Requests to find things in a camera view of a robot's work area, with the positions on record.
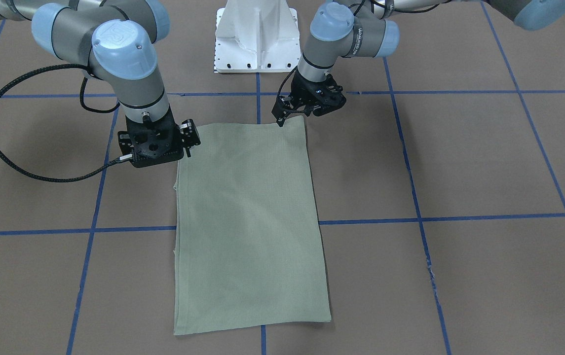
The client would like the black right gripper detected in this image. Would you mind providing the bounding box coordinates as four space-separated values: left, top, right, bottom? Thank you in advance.
117 109 201 159

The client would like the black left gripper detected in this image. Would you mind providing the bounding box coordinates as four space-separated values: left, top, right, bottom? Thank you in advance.
273 73 347 127

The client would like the olive green long-sleeve shirt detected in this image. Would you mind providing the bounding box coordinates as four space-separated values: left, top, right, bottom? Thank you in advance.
174 116 332 336

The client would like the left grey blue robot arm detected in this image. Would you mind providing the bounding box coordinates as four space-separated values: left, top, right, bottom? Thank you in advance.
272 0 442 127

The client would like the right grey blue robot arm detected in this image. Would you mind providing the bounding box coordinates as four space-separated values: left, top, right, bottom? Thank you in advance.
0 0 201 166

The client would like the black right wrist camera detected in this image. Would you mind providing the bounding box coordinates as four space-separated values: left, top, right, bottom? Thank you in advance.
117 129 185 168

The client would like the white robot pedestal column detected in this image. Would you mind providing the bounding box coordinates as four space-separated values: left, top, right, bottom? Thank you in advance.
214 0 301 73

